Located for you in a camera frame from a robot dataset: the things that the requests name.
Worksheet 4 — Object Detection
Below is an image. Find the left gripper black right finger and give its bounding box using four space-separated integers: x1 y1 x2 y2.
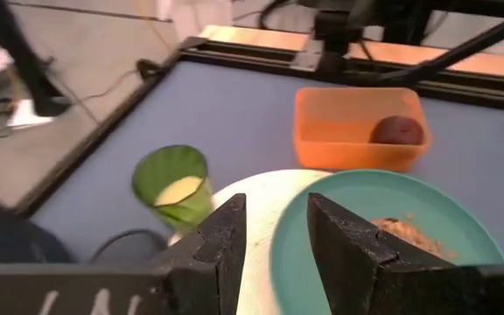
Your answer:
306 192 454 315

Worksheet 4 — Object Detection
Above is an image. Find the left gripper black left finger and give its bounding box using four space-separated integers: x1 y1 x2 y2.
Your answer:
149 192 248 315

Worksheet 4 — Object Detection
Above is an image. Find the green cut glass tumbler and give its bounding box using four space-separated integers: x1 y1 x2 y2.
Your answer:
131 144 214 232

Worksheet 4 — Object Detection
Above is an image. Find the teal plate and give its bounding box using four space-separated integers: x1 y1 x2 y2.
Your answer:
270 169 504 315

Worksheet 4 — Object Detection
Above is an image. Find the cream woven round placemat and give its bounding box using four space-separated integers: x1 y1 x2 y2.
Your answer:
168 169 333 315

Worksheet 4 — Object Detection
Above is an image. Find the crumbly brown food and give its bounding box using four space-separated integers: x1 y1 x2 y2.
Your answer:
371 217 455 260

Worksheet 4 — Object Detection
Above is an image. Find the orange plastic container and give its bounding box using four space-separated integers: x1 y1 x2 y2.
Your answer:
292 86 432 174

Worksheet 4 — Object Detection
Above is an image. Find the brown round food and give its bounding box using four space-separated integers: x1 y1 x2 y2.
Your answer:
369 115 425 146

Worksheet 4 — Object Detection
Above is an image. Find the black padded chair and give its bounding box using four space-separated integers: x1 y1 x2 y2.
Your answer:
0 192 76 266

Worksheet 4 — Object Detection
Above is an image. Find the light wooden side board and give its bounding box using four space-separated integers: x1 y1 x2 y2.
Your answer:
198 24 504 81

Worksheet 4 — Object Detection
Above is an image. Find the black table edge rail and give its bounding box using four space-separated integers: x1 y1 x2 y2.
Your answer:
13 37 504 218

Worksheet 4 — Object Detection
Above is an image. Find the black stand post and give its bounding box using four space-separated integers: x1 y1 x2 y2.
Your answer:
0 0 74 118

